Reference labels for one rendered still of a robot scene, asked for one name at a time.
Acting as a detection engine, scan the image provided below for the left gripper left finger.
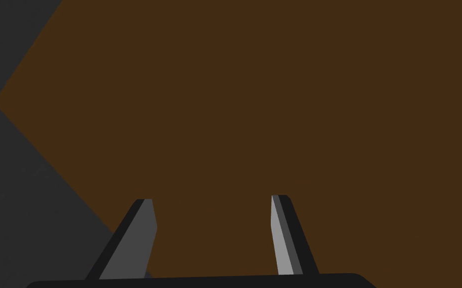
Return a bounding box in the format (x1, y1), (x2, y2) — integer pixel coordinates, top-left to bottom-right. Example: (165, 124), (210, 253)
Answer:
(84, 198), (158, 281)

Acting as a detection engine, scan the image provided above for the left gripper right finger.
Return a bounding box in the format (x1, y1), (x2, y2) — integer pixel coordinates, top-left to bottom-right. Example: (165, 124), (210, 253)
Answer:
(270, 194), (321, 277)

